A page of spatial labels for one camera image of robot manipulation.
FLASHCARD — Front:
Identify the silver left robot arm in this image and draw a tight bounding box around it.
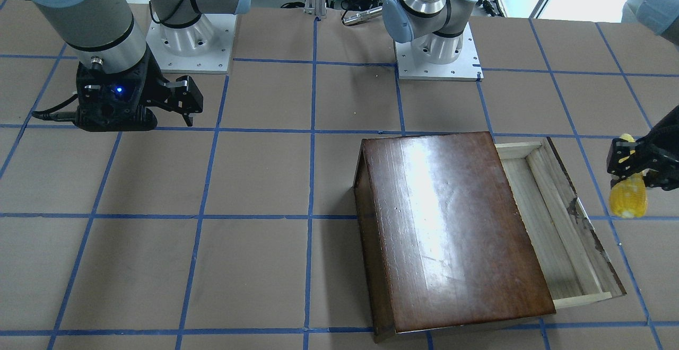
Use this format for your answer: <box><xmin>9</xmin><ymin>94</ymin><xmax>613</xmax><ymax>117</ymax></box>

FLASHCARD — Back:
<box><xmin>381</xmin><ymin>0</ymin><xmax>677</xmax><ymax>191</ymax></box>

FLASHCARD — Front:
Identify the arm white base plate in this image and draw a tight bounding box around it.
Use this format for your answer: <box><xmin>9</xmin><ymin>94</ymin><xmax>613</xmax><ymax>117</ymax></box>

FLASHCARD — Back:
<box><xmin>146</xmin><ymin>14</ymin><xmax>238</xmax><ymax>74</ymax></box>
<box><xmin>394</xmin><ymin>23</ymin><xmax>484</xmax><ymax>82</ymax></box>

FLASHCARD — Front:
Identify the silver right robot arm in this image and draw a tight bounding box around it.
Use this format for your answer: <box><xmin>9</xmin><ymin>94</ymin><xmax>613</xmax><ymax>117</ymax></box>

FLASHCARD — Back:
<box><xmin>32</xmin><ymin>0</ymin><xmax>251</xmax><ymax>132</ymax></box>

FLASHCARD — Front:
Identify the silver cylindrical tool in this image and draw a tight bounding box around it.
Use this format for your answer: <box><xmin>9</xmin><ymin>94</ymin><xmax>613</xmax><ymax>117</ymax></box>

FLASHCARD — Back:
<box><xmin>341</xmin><ymin>6</ymin><xmax>383</xmax><ymax>27</ymax></box>

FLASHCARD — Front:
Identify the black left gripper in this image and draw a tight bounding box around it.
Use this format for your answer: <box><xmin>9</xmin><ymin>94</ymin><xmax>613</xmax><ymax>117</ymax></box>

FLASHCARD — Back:
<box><xmin>607</xmin><ymin>106</ymin><xmax>678</xmax><ymax>191</ymax></box>

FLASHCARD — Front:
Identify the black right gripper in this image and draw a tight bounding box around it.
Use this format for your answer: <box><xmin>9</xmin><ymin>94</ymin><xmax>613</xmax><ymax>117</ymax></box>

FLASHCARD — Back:
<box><xmin>76</xmin><ymin>53</ymin><xmax>204</xmax><ymax>132</ymax></box>

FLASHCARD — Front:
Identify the yellow corn cob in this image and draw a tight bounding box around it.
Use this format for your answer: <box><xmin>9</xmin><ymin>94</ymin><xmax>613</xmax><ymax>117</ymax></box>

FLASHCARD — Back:
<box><xmin>608</xmin><ymin>133</ymin><xmax>648</xmax><ymax>220</ymax></box>

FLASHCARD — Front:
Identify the dark brown wooden cabinet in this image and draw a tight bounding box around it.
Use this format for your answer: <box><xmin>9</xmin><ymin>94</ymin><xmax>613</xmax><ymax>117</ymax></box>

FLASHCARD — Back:
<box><xmin>353</xmin><ymin>131</ymin><xmax>556</xmax><ymax>343</ymax></box>

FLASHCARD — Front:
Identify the light wood drawer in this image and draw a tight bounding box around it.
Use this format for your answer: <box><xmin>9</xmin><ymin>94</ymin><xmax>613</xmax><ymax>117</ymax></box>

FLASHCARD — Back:
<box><xmin>495</xmin><ymin>137</ymin><xmax>626</xmax><ymax>310</ymax></box>

